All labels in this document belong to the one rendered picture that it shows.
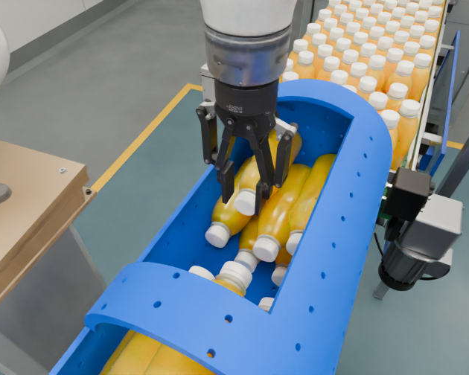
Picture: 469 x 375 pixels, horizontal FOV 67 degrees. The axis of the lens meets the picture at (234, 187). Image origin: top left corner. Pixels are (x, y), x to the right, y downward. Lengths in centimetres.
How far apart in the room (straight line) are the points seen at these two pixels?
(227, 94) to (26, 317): 62
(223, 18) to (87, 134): 236
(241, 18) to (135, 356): 36
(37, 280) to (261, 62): 62
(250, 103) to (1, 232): 47
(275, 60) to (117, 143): 219
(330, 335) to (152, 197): 178
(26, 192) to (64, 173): 7
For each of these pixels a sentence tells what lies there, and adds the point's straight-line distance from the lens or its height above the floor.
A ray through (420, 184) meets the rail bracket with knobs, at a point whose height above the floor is 100.
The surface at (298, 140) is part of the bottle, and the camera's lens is 67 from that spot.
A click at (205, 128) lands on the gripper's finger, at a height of 124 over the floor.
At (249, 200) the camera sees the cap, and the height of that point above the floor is 112.
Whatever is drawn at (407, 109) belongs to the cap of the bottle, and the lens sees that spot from 88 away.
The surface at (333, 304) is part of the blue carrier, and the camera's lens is 41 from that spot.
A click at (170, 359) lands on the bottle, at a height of 118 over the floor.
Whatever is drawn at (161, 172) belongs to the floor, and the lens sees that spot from 224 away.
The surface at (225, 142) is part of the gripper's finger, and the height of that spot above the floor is 123.
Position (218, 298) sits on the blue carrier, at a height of 123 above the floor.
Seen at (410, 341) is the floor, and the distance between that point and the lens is 180.
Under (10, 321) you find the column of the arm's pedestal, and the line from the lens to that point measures 82.
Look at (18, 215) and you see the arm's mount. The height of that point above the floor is 107.
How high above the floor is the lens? 154
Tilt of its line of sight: 47 degrees down
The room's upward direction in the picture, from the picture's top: straight up
